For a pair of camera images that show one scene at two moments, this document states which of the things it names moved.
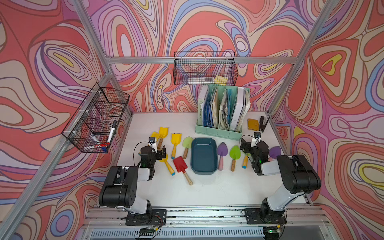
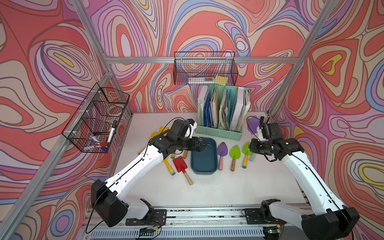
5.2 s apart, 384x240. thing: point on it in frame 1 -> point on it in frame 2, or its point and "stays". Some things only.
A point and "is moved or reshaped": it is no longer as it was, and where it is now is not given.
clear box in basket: [201, 80] stays
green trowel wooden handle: [235, 153] stays
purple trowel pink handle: [274, 151] is moved or reshaped
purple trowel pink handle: [222, 150] stays
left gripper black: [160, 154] -> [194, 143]
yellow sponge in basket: [221, 80] stays
